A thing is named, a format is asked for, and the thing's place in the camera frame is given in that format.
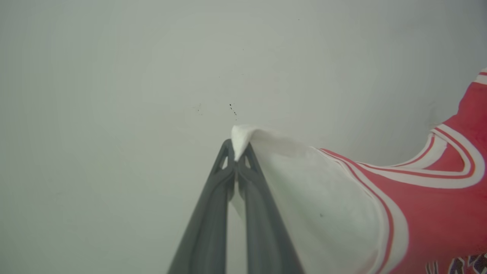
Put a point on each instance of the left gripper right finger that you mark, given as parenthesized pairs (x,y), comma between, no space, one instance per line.
(262,236)

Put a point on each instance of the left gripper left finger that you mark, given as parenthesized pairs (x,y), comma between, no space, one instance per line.
(205,236)

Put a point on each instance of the red and white basketball jersey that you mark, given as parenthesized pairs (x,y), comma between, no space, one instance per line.
(418,213)

